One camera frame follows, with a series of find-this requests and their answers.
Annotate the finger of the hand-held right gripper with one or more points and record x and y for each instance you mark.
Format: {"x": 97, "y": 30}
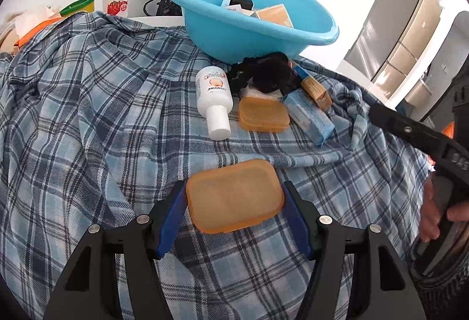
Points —
{"x": 406, "y": 129}

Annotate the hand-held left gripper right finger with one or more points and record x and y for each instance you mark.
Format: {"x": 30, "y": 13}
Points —
{"x": 298, "y": 217}

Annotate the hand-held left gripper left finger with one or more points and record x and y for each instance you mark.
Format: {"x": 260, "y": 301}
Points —
{"x": 166, "y": 221}

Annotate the orange plastic soap box lid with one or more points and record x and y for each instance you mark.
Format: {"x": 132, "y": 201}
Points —
{"x": 234, "y": 195}

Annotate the orange faced box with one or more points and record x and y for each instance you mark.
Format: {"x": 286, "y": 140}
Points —
{"x": 274, "y": 16}

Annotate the blue plastic basin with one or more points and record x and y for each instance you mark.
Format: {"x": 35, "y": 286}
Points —
{"x": 256, "y": 38}

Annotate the black small box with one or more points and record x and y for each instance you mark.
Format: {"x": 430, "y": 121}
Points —
{"x": 242, "y": 2}

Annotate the person's right hand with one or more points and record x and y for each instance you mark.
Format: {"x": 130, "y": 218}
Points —
{"x": 430, "y": 210}

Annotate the gold refrigerator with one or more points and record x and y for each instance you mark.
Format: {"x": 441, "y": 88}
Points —
{"x": 395, "y": 38}

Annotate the light blue long box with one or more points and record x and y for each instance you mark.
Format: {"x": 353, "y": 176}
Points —
{"x": 309, "y": 118}

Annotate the tan box with blue end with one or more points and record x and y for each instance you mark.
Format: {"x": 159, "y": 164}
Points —
{"x": 313, "y": 87}

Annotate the orange plastic soap box base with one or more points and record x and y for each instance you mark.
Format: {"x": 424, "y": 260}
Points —
{"x": 263, "y": 115}

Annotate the blue plaid shirt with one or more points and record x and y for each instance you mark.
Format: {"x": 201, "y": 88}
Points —
{"x": 91, "y": 122}

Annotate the white lotion bottle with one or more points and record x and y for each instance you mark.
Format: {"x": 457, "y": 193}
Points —
{"x": 214, "y": 93}

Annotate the black scrunchie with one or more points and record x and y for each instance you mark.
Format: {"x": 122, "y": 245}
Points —
{"x": 240, "y": 72}

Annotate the yellow tub with green rim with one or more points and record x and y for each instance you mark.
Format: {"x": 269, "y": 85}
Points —
{"x": 78, "y": 7}

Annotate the orange tissue pack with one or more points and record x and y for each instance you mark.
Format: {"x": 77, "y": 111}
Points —
{"x": 33, "y": 28}

